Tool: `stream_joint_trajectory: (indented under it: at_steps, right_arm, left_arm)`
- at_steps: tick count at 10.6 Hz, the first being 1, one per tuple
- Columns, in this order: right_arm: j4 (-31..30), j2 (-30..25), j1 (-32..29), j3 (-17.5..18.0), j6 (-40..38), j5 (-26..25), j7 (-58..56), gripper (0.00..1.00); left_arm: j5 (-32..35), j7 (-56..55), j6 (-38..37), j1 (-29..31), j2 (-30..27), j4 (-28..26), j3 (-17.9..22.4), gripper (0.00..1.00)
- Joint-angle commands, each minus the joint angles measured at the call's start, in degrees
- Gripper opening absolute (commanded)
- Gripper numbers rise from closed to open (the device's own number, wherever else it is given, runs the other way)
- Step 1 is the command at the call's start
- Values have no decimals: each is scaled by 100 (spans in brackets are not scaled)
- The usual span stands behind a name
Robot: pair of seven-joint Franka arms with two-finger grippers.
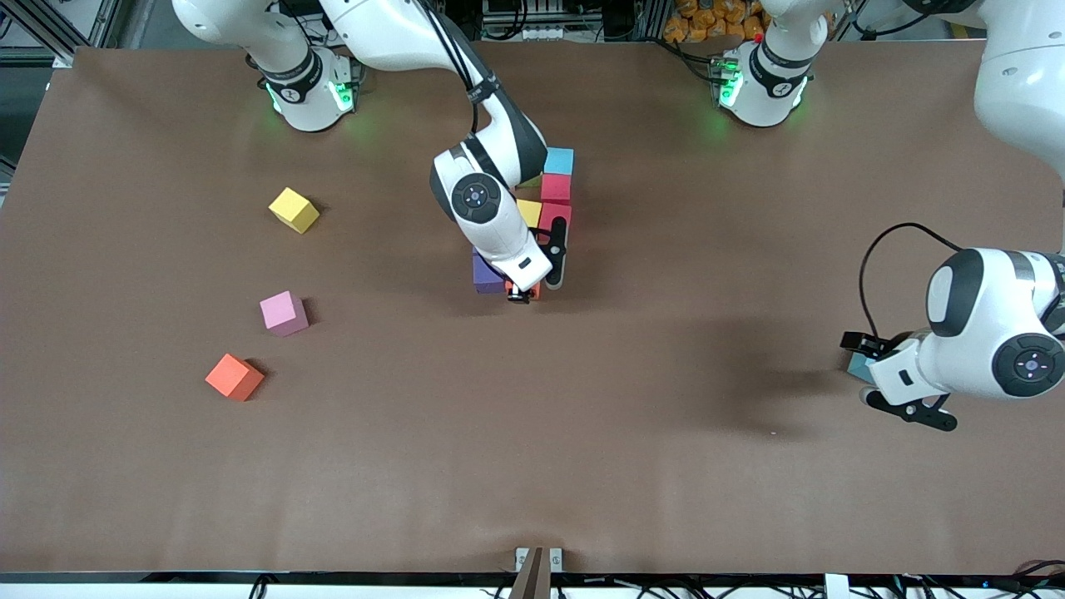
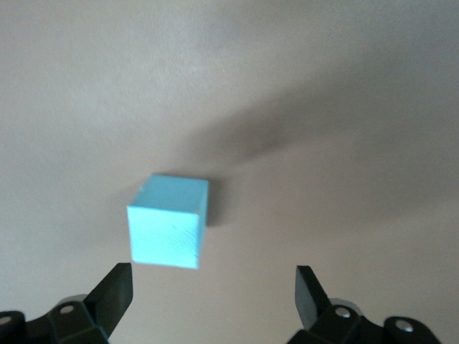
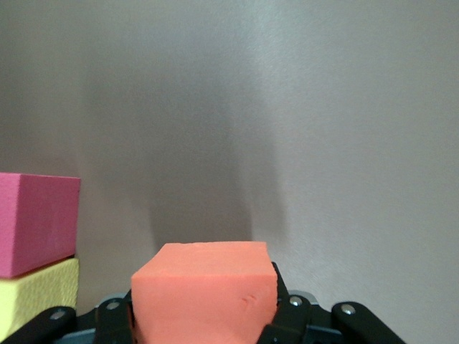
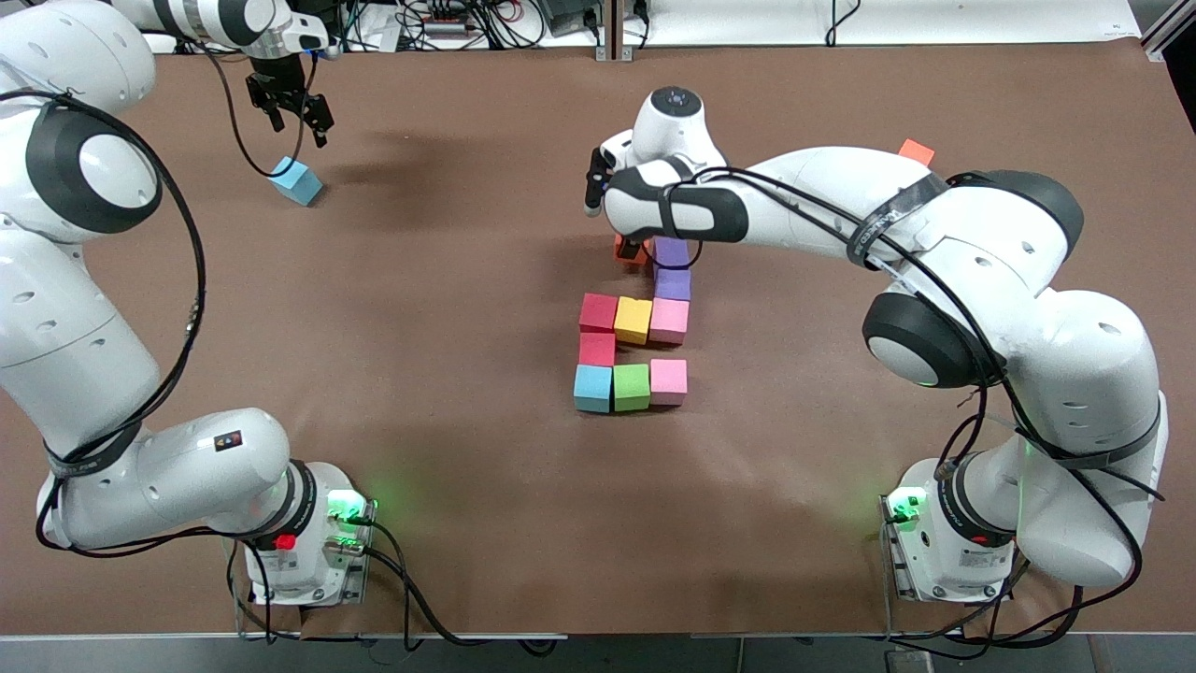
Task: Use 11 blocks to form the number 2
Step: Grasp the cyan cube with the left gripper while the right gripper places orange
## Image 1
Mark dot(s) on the orange foam cube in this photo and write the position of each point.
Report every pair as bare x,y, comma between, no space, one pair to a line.
234,377
537,289

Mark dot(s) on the light blue foam cube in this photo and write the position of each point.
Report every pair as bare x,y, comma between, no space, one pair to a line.
859,368
560,160

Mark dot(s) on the purple foam cube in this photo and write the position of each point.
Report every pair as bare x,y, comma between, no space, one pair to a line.
487,274

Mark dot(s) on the yellow foam cube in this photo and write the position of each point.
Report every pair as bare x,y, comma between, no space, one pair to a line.
529,213
294,210

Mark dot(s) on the red foam cube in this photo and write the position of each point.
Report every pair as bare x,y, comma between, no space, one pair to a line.
556,189
556,212

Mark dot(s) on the pink foam cube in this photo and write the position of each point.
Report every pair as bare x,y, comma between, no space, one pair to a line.
284,313

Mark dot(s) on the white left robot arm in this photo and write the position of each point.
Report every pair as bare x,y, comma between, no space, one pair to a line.
990,308

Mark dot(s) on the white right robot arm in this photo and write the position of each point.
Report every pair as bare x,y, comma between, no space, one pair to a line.
391,33

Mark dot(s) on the brown paper table cover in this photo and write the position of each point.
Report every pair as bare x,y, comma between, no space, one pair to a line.
582,466

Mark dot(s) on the small white block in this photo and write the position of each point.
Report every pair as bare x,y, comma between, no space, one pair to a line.
836,586

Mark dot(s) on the grey equipment box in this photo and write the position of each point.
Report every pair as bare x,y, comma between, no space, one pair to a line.
541,17

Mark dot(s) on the brown pointed pole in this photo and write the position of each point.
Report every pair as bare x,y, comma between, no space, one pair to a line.
532,578

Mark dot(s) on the pile of orange objects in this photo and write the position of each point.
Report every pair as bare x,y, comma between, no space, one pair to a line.
707,21

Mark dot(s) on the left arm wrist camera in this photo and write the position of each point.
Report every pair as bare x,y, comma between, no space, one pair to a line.
911,410

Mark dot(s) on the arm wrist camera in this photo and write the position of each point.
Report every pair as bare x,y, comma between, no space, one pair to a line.
557,254
911,410

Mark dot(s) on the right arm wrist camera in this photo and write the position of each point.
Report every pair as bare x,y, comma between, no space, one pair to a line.
557,254

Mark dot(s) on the black table edge rail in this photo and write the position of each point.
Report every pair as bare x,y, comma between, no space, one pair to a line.
166,576

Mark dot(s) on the aluminium frame profile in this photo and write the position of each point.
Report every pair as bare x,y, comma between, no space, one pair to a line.
52,27

